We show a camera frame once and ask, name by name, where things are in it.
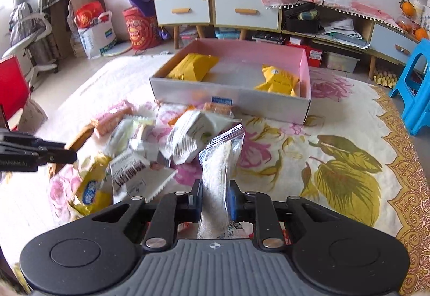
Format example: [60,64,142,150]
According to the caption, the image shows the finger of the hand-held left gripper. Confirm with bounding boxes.
[34,147,78,165]
[0,130,66,150]

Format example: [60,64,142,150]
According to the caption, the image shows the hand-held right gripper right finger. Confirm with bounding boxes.
[227,179,352,249]

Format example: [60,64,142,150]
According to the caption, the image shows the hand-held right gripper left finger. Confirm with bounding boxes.
[77,180,204,250]

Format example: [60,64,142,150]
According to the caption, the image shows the yellow blue-label snack packet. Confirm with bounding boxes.
[69,155,115,216]

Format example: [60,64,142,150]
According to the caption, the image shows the white green snack packet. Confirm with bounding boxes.
[159,110,236,165]

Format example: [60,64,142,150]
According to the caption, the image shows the pink snack packet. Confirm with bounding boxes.
[90,99,135,129]

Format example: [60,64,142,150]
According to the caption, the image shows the pink cardboard box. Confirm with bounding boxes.
[149,39,312,125]

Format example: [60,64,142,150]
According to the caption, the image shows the brown snack packet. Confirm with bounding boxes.
[49,125,96,179]

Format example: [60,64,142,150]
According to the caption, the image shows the cardboard piece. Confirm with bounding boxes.
[17,99,49,133]

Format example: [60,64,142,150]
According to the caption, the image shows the pink biscuit packet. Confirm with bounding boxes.
[94,116,126,139]

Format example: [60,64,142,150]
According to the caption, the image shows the small white snack packet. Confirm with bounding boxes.
[129,115,157,149]
[104,118,135,156]

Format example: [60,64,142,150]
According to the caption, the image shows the white brown-print snack packet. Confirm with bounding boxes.
[107,151,178,206]

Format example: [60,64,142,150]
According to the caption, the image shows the white office chair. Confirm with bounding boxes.
[2,2,59,92]

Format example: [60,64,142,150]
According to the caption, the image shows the orange biscuit packet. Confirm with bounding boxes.
[167,108,189,127]
[202,102,236,118]

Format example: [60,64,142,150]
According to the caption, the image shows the round white plate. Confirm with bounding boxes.
[103,42,130,57]

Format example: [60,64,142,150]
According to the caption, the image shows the white shopping bag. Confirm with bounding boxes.
[77,10,118,60]

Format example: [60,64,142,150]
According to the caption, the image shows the red gift bag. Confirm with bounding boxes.
[74,1,105,28]

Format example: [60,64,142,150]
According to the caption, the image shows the red printed barrel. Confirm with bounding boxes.
[123,6,162,51]

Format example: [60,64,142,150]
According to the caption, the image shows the clear bin blue lid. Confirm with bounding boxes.
[214,29,242,41]

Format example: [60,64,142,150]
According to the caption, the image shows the red box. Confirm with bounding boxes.
[285,41,325,68]

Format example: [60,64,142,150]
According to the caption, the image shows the clear bin pink contents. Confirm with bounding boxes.
[180,27,199,45]

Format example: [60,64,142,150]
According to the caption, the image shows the black keyboard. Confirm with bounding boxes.
[252,31,284,45]

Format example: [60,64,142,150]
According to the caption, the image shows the clear plastic bin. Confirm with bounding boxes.
[324,51,361,73]

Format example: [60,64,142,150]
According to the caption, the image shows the white cabinet drawer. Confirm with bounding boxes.
[155,0,212,25]
[214,0,280,30]

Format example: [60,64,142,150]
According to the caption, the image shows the black storage box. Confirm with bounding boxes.
[285,16,320,33]

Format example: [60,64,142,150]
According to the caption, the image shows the low wooden cabinet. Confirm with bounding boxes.
[279,1,424,80]

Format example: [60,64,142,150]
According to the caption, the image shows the yellow egg tray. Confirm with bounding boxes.
[374,69,400,86]

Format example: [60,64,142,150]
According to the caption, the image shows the black set-top device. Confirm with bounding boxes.
[283,2,316,17]

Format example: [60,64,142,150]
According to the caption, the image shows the pile of white papers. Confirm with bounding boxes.
[319,16,370,48]

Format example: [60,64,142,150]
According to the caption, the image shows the grey-blue cabinet drawer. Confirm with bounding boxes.
[370,23,420,65]

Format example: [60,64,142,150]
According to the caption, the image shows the blue plastic stool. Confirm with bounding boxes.
[390,37,430,135]

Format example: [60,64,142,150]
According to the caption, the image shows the glass jar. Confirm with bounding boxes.
[396,14,420,34]

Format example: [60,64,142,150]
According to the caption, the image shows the white foam box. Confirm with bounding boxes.
[418,0,430,31]

